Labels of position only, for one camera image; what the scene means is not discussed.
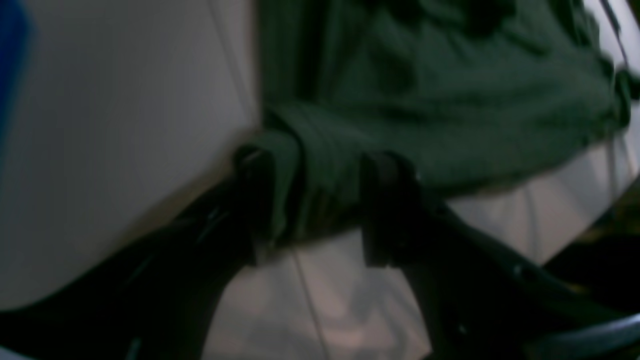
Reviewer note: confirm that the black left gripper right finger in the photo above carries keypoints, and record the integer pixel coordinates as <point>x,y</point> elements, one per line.
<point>479,298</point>

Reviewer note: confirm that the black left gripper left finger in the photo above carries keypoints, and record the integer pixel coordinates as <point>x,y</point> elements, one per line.
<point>156,298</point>

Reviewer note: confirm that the dark green t-shirt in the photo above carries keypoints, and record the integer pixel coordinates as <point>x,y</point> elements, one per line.
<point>476,94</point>

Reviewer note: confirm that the blue box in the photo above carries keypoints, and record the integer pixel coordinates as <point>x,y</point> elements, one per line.
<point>15,33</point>

